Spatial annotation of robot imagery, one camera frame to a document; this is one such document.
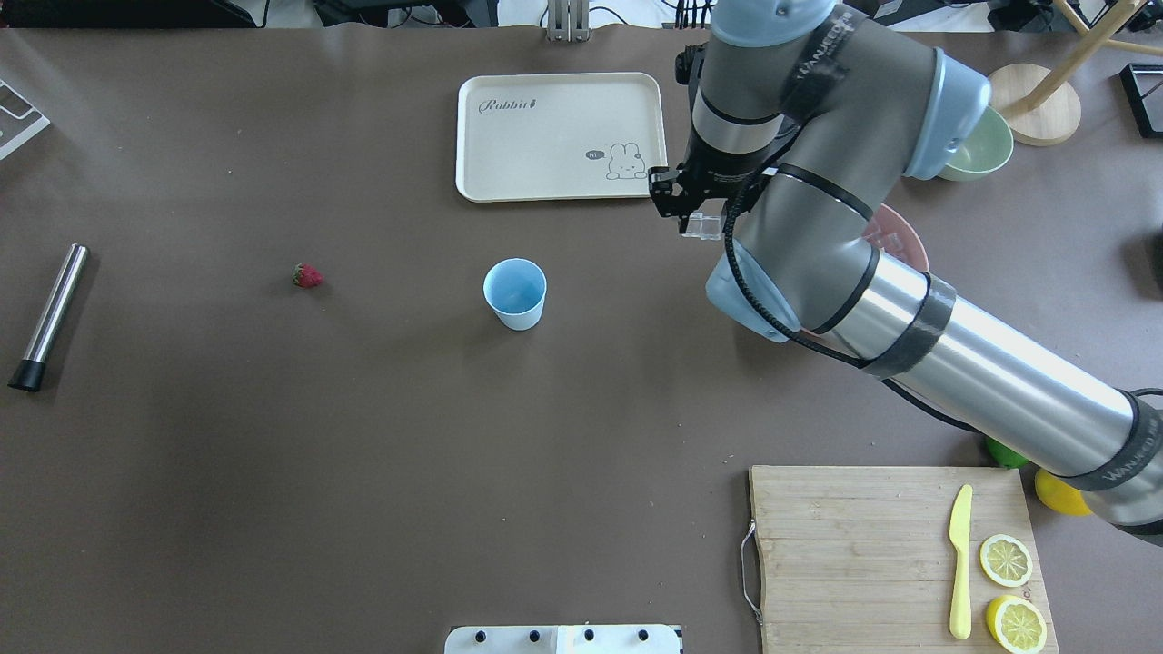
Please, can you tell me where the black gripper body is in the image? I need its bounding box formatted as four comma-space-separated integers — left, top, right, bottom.
648, 136, 782, 219

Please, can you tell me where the clear ice cube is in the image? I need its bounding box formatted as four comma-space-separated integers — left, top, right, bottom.
680, 212, 722, 241

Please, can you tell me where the red strawberry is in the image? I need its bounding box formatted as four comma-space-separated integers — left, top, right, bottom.
292, 263, 324, 289

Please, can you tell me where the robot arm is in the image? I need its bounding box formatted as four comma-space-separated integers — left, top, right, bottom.
647, 1, 1162, 545

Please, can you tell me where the light blue cup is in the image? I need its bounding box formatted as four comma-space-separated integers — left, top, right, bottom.
481, 258, 547, 332

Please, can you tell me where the wooden cup rack stand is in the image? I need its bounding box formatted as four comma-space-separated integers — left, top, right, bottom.
989, 1, 1162, 145

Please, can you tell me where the cream rabbit serving tray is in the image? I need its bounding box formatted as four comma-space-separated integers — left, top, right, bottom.
454, 72, 666, 202

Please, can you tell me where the pink bowl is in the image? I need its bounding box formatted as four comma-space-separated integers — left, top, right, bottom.
800, 202, 932, 342

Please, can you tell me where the green bowl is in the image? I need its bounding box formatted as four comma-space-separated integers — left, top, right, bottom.
939, 106, 1015, 182

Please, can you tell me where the wooden cutting board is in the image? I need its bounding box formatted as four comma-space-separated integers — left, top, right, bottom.
749, 465, 1036, 653

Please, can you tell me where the green lime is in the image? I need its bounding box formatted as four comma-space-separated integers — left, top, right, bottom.
984, 436, 1029, 469

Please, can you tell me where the yellow plastic knife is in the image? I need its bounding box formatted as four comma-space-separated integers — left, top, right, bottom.
948, 484, 973, 640

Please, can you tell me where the whole yellow lemon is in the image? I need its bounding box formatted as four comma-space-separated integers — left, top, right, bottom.
1034, 469, 1093, 517

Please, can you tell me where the lemon half near knife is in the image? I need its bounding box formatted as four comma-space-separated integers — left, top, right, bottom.
978, 534, 1034, 588

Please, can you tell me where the lemon half at edge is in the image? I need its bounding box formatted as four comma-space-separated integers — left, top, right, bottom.
985, 595, 1049, 653

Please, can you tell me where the steel muddler black tip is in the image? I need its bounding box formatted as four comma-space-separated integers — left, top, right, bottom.
7, 243, 90, 392

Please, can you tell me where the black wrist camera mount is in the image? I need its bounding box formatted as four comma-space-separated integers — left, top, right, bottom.
675, 43, 707, 95

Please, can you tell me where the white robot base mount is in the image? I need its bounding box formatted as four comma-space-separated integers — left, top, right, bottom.
443, 623, 684, 653

